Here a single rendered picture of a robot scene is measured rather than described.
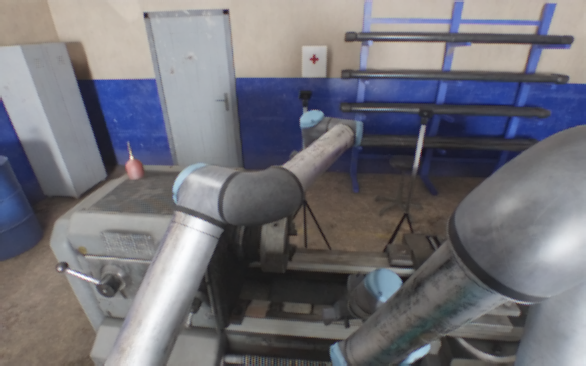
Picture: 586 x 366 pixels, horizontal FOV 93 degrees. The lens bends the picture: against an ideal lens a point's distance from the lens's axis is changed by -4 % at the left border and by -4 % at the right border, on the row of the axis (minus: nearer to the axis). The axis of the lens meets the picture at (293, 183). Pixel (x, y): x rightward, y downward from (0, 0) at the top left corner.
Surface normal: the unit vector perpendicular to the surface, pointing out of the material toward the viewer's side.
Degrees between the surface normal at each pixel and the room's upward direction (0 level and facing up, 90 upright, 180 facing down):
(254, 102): 90
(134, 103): 90
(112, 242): 90
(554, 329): 91
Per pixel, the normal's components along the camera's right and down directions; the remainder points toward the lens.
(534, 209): -0.68, -0.28
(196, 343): -0.06, -0.51
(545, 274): -0.34, 0.42
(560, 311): -0.94, 0.18
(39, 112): -0.10, 0.47
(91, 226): -0.08, -0.29
